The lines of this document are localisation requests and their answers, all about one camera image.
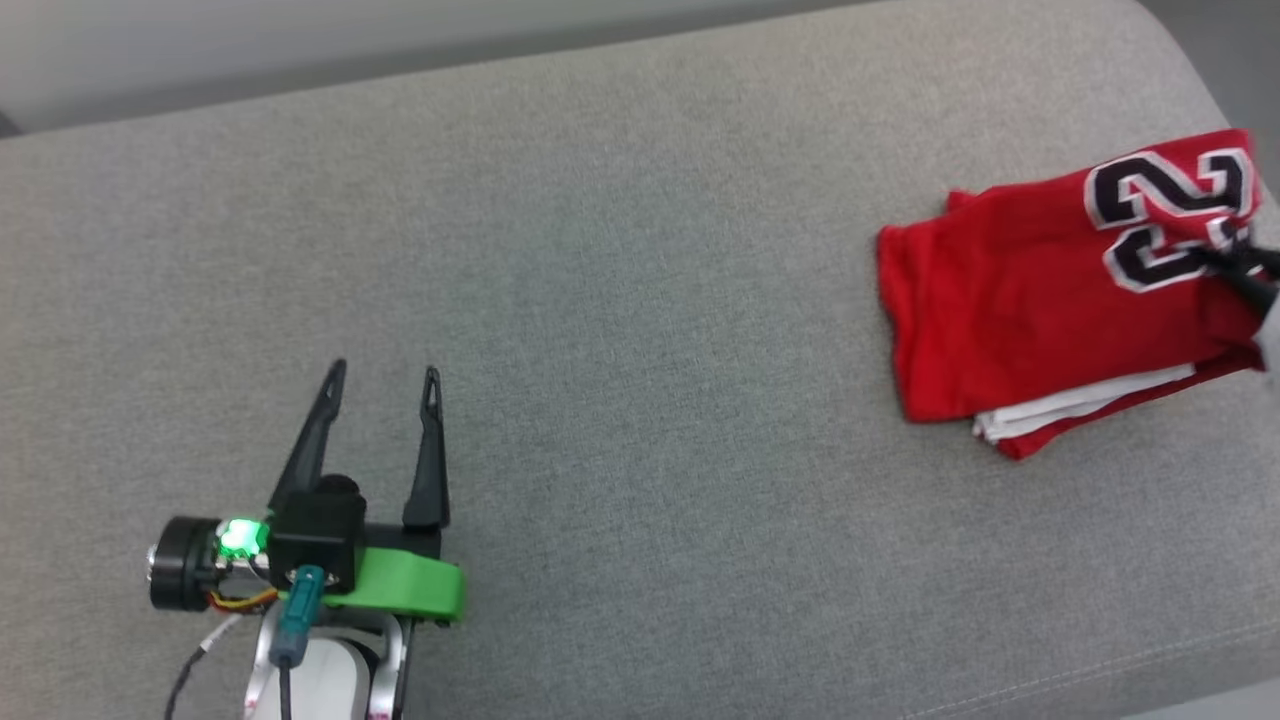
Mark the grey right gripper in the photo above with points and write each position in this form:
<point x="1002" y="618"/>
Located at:
<point x="1272" y="335"/>

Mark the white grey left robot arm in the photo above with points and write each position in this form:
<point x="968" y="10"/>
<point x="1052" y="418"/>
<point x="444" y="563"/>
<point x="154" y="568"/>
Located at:
<point x="330" y="680"/>

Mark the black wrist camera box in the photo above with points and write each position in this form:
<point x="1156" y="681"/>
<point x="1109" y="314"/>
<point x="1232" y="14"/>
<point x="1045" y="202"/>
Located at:
<point x="320" y="535"/>

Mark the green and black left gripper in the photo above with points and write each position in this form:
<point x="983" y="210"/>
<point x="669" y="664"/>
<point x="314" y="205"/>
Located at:
<point x="410" y="585"/>

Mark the grey fabric sofa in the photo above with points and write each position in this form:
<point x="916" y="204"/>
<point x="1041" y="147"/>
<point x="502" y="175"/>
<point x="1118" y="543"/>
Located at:
<point x="600" y="300"/>

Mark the red basketball jersey garment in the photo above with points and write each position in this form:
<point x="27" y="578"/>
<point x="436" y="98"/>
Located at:
<point x="1020" y="300"/>

